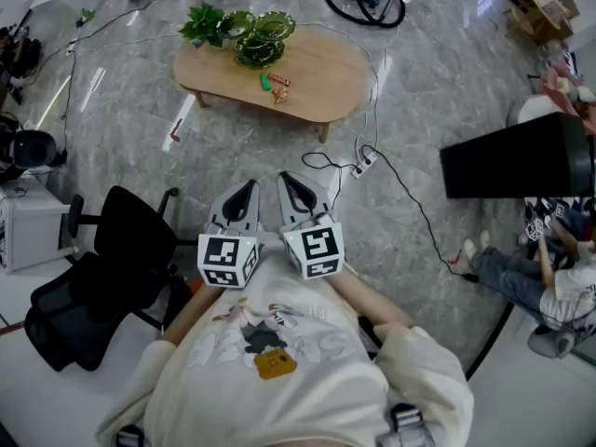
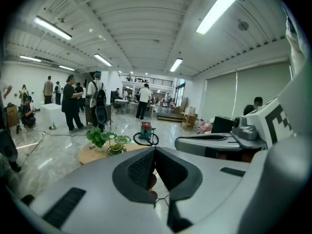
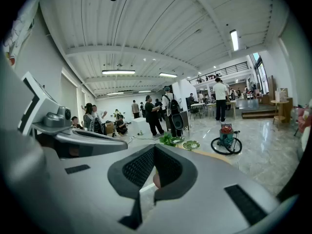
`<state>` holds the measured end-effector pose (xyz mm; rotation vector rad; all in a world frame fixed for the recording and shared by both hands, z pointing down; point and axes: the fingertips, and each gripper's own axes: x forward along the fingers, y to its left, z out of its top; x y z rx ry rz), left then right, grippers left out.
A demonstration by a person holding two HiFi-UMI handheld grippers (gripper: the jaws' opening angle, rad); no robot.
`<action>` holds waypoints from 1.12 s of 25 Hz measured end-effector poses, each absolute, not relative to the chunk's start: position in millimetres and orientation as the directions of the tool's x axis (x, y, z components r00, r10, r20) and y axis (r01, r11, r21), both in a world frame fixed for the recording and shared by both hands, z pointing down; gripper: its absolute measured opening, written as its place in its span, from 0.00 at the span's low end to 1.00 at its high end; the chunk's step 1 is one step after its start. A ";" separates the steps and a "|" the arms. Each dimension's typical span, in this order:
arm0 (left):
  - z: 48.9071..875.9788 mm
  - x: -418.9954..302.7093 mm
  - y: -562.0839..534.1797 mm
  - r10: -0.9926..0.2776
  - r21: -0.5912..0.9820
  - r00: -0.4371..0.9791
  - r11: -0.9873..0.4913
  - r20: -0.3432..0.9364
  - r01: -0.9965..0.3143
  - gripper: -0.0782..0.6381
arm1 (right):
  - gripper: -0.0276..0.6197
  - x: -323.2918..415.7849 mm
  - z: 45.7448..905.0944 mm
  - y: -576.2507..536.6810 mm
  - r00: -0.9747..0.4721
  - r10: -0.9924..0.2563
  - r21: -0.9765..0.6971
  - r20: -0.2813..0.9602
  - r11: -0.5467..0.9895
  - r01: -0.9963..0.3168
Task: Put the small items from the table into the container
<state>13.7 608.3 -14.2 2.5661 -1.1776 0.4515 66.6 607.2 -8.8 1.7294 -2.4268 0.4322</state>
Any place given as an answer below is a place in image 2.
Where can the black balcony railing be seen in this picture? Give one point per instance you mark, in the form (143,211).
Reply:
(156,81)

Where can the black backpack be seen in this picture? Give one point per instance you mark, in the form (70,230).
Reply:
(100,96)

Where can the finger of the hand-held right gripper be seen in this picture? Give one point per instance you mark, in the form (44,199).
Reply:
(192,146)

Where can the brown cardboard box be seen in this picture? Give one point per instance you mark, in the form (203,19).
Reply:
(12,116)

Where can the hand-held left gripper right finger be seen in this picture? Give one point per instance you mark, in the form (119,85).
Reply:
(214,194)

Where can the white cube plinth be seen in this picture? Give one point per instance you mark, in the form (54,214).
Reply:
(52,113)

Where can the pale green bottle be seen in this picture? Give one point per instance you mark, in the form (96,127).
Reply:
(54,127)

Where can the white power strip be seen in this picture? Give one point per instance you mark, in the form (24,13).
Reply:
(44,132)

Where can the white table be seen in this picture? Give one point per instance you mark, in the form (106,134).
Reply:
(121,101)

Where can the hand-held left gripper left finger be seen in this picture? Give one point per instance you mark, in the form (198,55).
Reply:
(97,191)

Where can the green leaf-shaped plate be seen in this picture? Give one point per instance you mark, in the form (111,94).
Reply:
(117,149)

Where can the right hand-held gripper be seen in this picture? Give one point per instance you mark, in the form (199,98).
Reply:
(270,121)

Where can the dark brown cabinet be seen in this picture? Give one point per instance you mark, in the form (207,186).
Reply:
(110,114)

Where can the grey fisheye camera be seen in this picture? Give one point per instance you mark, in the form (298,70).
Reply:
(245,130)

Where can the person's left hand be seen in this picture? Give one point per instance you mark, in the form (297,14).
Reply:
(153,181)

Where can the potted green plant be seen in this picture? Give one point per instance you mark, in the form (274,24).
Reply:
(96,136)

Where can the red green vacuum cleaner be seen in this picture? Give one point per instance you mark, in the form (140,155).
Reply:
(145,129)

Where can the low wooden platform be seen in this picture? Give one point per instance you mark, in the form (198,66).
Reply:
(170,118)

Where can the grey roller blind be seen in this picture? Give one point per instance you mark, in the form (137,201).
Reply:
(220,94)
(263,82)

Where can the pink plush toy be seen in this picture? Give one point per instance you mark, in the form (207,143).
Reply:
(206,128)

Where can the large black monitor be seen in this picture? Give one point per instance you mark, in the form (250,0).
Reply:
(221,124)

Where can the ceiling strip light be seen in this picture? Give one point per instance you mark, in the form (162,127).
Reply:
(103,60)
(176,65)
(67,68)
(52,27)
(219,6)
(30,58)

